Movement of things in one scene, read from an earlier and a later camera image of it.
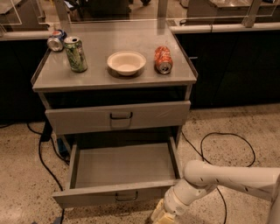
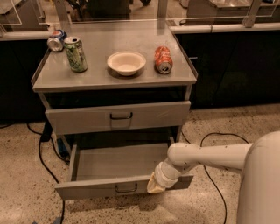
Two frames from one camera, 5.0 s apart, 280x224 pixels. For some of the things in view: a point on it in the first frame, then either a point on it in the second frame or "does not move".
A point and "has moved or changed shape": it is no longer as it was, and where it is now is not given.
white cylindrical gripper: (172, 203) → (161, 178)
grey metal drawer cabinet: (116, 86) does not move
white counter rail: (220, 29) does not move
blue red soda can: (56, 41) does not move
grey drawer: (103, 173) has moved or changed shape
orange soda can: (163, 61) does not move
